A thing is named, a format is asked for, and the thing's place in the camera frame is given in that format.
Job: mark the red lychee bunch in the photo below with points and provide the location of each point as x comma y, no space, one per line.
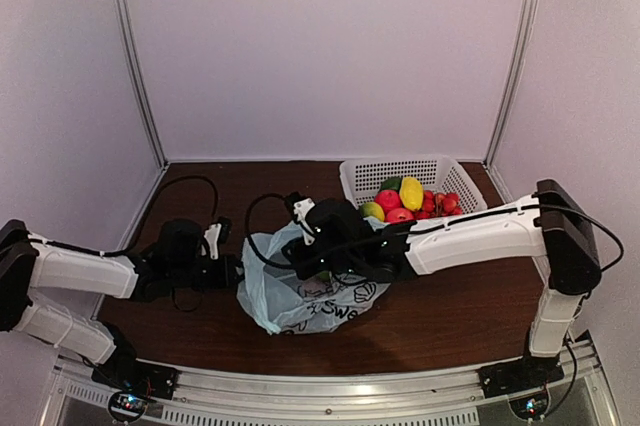
439,204

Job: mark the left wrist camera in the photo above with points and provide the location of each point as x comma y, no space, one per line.
214,236

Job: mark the aluminium corner post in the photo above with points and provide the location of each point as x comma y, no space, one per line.
522,40
136,76

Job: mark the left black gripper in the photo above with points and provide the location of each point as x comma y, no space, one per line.
225,274

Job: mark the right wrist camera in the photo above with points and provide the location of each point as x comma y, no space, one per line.
299,207

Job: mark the light blue printed plastic bag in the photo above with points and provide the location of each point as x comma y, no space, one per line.
280,303

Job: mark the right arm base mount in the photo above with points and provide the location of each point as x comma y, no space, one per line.
524,382

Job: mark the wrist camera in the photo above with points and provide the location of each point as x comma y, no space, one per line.
214,236
299,207

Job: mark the white perforated plastic basket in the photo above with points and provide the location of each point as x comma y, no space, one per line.
362,178

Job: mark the green fruit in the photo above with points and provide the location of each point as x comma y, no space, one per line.
392,183

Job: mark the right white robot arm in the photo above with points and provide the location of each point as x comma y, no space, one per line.
547,224

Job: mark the left aluminium corner post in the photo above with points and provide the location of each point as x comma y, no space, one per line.
136,76

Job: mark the yellow green lemon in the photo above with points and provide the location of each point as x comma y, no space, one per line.
372,209

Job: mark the right aluminium corner post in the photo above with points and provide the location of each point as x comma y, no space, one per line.
522,40

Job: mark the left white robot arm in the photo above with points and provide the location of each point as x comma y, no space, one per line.
30,262

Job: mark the red apple with stem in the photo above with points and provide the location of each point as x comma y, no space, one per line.
399,215

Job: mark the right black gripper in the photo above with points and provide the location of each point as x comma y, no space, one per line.
296,255

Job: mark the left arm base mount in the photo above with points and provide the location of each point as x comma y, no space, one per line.
137,388

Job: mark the aluminium front rail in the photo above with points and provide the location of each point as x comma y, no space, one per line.
454,396

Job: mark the red fruit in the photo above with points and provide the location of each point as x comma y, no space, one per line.
388,200

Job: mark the yellow mango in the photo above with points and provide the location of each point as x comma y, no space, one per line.
411,193

